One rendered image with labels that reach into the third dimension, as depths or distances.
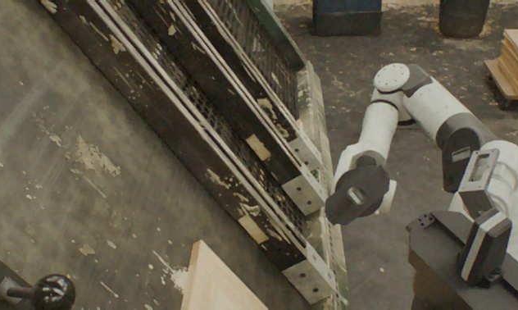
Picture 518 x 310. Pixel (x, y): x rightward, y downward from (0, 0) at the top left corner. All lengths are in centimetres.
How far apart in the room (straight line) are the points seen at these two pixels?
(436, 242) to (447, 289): 4
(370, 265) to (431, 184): 77
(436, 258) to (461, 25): 496
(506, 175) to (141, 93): 63
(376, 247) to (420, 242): 239
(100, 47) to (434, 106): 65
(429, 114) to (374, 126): 12
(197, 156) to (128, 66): 22
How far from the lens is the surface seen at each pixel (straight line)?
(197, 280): 94
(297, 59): 242
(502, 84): 430
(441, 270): 46
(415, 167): 345
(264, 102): 163
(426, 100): 119
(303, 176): 152
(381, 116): 123
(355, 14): 525
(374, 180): 96
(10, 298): 61
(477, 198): 80
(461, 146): 107
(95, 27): 103
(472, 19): 538
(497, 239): 41
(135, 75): 104
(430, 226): 48
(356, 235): 291
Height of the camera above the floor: 189
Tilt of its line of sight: 33 degrees down
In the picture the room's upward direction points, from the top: 3 degrees counter-clockwise
